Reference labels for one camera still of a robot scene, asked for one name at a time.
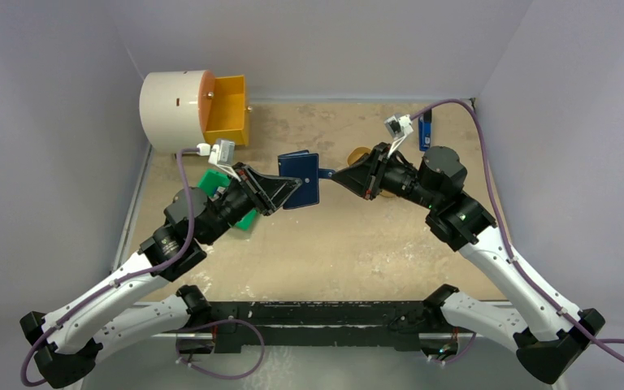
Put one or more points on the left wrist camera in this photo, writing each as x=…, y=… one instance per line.
x=219, y=154

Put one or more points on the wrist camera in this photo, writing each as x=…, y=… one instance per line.
x=219, y=154
x=399, y=127

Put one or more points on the orange drawer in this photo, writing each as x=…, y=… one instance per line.
x=230, y=111

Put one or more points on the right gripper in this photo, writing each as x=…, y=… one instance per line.
x=373, y=174

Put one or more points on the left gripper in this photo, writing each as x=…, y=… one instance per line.
x=273, y=189

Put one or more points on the blue black stapler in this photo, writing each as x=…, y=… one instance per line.
x=425, y=130

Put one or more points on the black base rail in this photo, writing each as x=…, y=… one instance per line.
x=405, y=326

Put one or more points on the tan oval tray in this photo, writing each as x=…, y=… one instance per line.
x=358, y=153

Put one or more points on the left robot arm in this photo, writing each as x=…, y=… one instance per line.
x=68, y=343

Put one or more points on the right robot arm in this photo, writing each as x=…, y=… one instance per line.
x=544, y=330

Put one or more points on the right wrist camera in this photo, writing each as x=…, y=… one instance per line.
x=399, y=127

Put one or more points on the white cylindrical drawer cabinet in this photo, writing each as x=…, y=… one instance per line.
x=174, y=108

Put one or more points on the blue leather card holder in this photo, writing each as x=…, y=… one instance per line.
x=303, y=165

